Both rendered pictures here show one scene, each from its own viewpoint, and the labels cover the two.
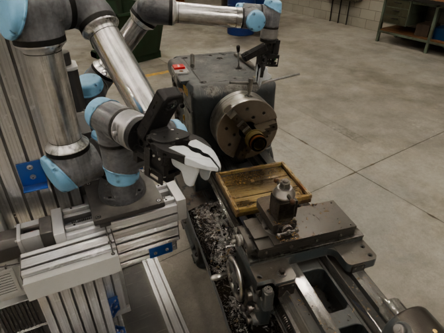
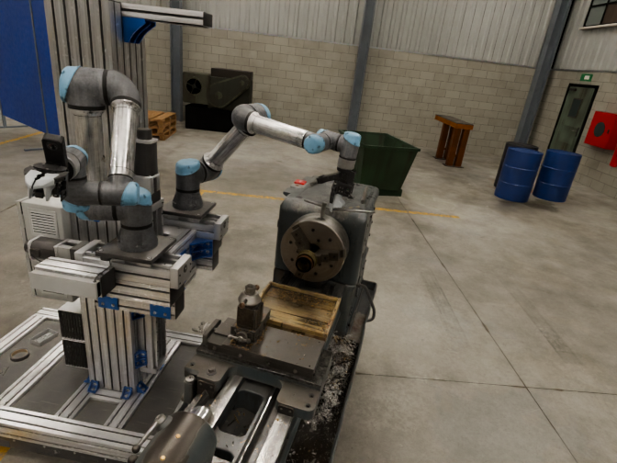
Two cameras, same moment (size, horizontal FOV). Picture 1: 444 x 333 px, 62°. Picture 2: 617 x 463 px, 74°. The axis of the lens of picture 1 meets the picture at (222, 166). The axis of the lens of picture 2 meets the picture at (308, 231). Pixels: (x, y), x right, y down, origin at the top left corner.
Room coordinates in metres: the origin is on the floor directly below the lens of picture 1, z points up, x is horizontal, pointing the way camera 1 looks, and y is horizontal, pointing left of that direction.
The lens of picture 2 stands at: (0.06, -0.98, 1.91)
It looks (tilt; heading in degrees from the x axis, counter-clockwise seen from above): 23 degrees down; 30
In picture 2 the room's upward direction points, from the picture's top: 7 degrees clockwise
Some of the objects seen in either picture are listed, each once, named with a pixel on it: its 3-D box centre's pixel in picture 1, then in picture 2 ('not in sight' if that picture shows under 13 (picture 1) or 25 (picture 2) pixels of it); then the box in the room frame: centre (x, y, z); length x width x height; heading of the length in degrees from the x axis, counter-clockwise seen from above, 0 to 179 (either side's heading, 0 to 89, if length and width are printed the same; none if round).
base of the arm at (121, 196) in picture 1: (120, 179); (137, 232); (0.98, 0.33, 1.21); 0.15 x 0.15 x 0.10
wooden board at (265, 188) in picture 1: (261, 186); (295, 309); (1.40, -0.18, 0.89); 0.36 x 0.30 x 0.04; 107
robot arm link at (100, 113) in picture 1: (111, 120); (71, 161); (0.71, 0.23, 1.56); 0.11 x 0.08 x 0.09; 46
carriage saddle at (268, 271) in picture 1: (302, 246); (260, 366); (1.00, -0.30, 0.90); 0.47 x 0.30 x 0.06; 107
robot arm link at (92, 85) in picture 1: (90, 93); (188, 174); (1.44, 0.54, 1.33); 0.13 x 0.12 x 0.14; 7
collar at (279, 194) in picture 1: (284, 190); (250, 296); (1.03, -0.22, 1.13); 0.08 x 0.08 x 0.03
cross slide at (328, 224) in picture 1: (295, 228); (263, 344); (1.04, -0.28, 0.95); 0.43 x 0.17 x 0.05; 107
